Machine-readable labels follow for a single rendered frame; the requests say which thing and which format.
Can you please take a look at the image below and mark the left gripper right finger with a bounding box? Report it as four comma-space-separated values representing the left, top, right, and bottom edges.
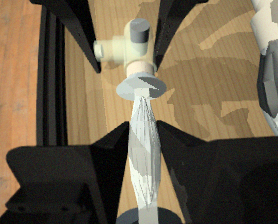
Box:
156, 120, 278, 223

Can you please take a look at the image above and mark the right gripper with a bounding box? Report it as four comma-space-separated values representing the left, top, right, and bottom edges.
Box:
29, 0, 209, 74

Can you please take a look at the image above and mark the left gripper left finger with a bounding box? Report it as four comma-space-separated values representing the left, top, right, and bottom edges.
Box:
6, 121, 130, 224

